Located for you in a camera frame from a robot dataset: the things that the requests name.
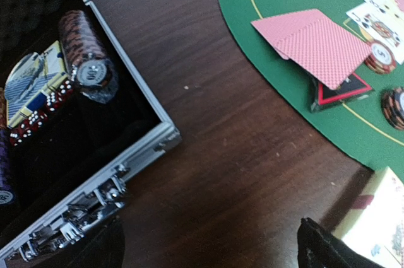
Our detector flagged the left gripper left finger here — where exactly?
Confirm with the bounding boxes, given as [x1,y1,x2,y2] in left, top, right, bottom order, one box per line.
[62,217,126,267]

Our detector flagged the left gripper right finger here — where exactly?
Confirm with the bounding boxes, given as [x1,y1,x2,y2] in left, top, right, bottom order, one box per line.
[297,218,382,268]

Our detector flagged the orange chip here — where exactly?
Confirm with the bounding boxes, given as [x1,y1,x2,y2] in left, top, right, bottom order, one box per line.
[364,40,396,74]

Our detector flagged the dealt card player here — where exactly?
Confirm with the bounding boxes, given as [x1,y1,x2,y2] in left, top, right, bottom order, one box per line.
[251,9,326,60]

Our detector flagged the face-up community card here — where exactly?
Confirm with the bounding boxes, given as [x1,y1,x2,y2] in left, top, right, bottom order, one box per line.
[346,3,403,64]

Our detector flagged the three of spades card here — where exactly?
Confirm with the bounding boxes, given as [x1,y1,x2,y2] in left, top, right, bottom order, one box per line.
[364,0,403,20]

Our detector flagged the tan card box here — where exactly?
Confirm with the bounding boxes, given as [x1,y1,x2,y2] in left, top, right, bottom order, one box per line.
[333,167,403,267]

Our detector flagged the aluminium poker case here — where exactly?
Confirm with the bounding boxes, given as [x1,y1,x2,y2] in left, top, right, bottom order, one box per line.
[1,0,181,267]

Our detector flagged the purple chip row in case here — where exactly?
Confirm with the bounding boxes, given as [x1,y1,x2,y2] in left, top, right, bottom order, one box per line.
[1,129,16,206]

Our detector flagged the red dice in case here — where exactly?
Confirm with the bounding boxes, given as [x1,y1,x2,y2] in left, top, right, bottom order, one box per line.
[9,79,74,147]

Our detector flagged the triangular all-in marker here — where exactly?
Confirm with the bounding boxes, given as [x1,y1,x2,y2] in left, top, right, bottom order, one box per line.
[310,73,374,112]

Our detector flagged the tan chip row in case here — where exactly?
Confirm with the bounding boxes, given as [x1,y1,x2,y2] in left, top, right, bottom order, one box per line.
[0,88,7,129]

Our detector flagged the brown chip row in case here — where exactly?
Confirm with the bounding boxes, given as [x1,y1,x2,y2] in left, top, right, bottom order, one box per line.
[58,10,119,104]

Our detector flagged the blue card deck in case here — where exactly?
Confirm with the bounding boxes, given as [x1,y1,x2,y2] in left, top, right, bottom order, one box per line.
[4,40,68,129]

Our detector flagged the round green poker mat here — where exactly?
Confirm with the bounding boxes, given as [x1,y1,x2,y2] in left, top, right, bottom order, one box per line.
[219,0,403,176]

